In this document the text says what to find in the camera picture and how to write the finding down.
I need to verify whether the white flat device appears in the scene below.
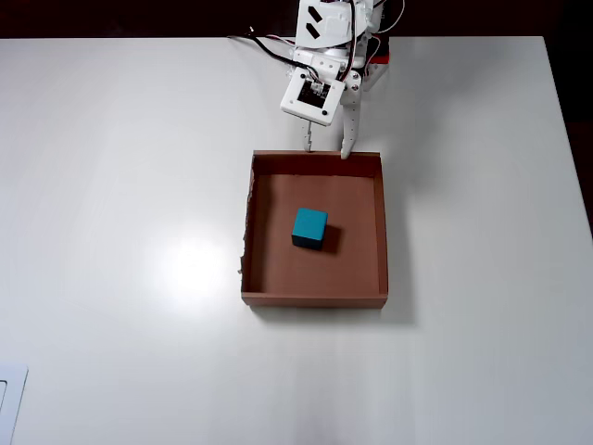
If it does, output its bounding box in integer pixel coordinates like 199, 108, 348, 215
0, 363, 30, 445

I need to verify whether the blue cube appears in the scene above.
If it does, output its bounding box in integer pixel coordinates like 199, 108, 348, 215
290, 207, 330, 252

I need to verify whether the brown cardboard box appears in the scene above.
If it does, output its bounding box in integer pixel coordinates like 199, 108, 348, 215
238, 148, 388, 312

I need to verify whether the black camera cable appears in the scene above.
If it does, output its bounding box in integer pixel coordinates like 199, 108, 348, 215
225, 26, 322, 88

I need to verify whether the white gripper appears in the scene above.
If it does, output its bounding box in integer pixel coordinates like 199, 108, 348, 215
292, 45, 366, 160

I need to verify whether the red white servo cable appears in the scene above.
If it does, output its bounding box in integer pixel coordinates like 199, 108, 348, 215
345, 0, 388, 83

